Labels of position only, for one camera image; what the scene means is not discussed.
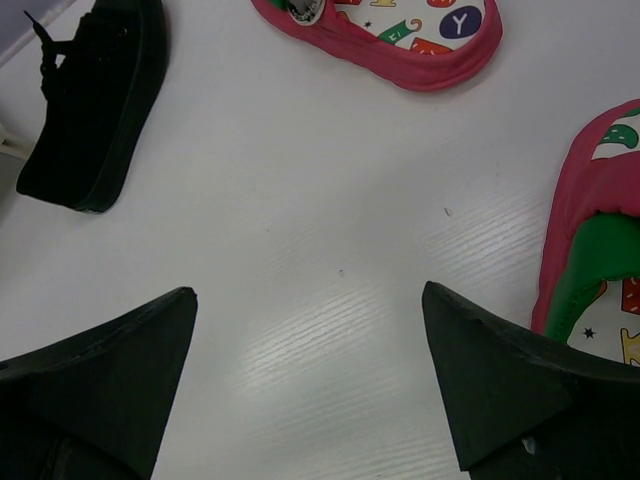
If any white two-tier shoe shelf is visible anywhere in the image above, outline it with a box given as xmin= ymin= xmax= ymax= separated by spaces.
xmin=0 ymin=112 xmax=36 ymax=216

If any pink patterned sandal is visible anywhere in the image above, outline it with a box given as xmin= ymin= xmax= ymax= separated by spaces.
xmin=253 ymin=1 xmax=503 ymax=92
xmin=530 ymin=100 xmax=639 ymax=366

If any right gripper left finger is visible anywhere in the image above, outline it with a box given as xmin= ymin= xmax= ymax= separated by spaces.
xmin=1 ymin=287 xmax=198 ymax=479

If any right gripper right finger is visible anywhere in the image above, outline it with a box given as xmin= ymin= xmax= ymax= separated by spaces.
xmin=422 ymin=282 xmax=639 ymax=479

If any pink patterned sandal near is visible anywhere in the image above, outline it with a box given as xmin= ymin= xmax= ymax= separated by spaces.
xmin=530 ymin=100 xmax=639 ymax=366

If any pink patterned sandal far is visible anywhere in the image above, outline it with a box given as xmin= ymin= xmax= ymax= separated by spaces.
xmin=253 ymin=1 xmax=503 ymax=92

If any black lace shoe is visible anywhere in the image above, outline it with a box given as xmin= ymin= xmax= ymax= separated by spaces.
xmin=16 ymin=0 xmax=168 ymax=213

